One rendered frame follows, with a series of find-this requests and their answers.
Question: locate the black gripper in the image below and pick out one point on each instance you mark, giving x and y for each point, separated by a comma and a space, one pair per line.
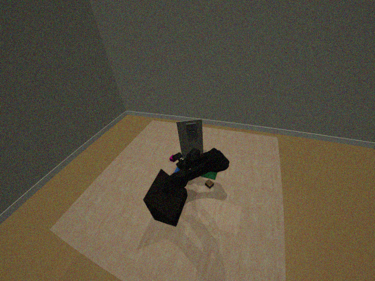
178, 157

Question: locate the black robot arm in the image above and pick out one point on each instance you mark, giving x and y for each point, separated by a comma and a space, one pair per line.
211, 161

